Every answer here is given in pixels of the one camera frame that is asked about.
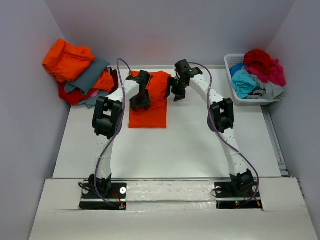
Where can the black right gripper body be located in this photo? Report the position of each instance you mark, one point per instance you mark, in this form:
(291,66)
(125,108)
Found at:
(178,88)

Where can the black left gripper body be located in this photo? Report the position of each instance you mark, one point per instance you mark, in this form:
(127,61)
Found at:
(142,100)

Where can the orange t shirt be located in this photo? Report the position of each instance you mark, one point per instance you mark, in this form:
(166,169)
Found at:
(155,117)

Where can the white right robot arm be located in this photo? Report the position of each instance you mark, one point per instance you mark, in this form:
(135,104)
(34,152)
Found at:
(220,120)

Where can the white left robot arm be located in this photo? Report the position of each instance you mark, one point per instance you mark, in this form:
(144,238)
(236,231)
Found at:
(107,121)

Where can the dark maroon folded shirt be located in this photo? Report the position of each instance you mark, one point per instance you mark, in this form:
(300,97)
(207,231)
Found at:
(114,75)

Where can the pink folded shirt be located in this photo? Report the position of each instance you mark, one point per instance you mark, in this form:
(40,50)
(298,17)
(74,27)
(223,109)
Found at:
(95,93)

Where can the grey-blue folded shirt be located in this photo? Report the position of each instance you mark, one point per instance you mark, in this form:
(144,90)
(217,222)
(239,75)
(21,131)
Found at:
(86,80)

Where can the white plastic laundry basket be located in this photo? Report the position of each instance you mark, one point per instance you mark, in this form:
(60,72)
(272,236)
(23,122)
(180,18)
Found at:
(231,60)

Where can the teal shirt in basket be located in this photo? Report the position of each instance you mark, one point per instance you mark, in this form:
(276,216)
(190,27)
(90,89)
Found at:
(241,81)

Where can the red folded shirt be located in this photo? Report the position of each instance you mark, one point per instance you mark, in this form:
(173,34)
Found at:
(104,83)

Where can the orange folded shirt on pile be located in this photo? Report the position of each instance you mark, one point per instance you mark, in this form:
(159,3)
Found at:
(67,62)

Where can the red shirt in basket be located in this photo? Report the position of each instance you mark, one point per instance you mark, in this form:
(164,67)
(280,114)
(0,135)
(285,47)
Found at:
(258,60)

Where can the grey shirt in basket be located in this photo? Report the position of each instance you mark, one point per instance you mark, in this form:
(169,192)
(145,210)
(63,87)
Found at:
(267,91)

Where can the magenta shirt in basket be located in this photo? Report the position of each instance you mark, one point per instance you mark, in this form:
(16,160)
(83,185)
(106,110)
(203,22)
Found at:
(275,76)

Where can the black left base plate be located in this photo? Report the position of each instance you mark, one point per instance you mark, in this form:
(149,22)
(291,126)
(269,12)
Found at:
(115,200)

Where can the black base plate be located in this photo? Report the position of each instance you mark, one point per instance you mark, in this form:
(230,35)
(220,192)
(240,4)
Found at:
(115,200)
(227,199)

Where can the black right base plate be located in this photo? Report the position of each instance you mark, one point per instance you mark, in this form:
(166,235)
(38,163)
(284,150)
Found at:
(227,199)

